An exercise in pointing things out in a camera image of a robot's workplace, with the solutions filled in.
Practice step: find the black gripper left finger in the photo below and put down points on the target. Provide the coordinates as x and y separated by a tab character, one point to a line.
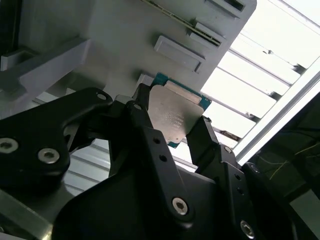
30	140

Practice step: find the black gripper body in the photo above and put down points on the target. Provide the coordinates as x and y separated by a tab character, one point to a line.
125	212

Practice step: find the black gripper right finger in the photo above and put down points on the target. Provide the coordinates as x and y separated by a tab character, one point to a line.
210	150

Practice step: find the silver CPU green edge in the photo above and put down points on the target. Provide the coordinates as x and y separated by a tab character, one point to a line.
172	112

